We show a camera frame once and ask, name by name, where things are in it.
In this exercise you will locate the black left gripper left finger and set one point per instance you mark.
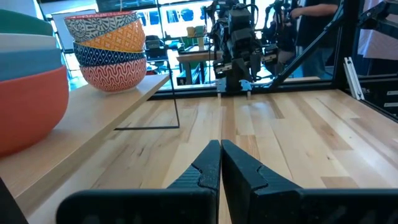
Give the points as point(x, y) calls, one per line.
point(140, 207)

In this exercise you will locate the large plain red bowl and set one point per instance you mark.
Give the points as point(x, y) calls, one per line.
point(28, 109)

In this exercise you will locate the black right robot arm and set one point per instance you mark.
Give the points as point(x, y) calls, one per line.
point(237, 85)

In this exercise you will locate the background wooden table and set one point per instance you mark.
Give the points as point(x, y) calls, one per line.
point(196, 57)

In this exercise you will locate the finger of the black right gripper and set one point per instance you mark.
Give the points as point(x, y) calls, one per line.
point(256, 70)
point(247, 73)

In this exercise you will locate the orange cross bowl blue inside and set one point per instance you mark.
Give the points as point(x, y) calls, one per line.
point(124, 39)

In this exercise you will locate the large plain blue bowl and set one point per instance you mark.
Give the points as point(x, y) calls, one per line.
point(28, 63)

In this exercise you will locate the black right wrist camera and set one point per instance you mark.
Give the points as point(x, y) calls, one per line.
point(240, 18)

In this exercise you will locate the red wave bowl navy inside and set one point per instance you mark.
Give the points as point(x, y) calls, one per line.
point(115, 76)

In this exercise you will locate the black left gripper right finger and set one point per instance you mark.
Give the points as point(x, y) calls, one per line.
point(280, 207)

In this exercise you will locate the silver aluminium extrusion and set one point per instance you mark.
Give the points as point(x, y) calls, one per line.
point(354, 79)

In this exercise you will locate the grey paisley bowl red inside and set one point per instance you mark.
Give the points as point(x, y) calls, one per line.
point(93, 26)

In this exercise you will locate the large plain white bowl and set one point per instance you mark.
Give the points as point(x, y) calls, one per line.
point(25, 42)

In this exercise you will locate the large plain green bowl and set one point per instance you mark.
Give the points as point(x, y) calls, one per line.
point(21, 23)

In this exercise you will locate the background black robot arm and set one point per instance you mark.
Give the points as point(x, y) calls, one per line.
point(280, 25)

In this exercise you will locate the person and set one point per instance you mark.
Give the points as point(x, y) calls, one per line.
point(317, 31)

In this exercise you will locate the black aluminium table frame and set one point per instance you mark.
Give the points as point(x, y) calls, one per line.
point(346, 46)

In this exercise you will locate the navy diamond bowl gold inside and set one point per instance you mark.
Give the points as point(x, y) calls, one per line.
point(102, 56)

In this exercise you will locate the wooden shelf black metal legs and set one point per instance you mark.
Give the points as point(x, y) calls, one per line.
point(93, 112)

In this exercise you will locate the person's hand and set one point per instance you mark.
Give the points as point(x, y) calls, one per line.
point(297, 12)

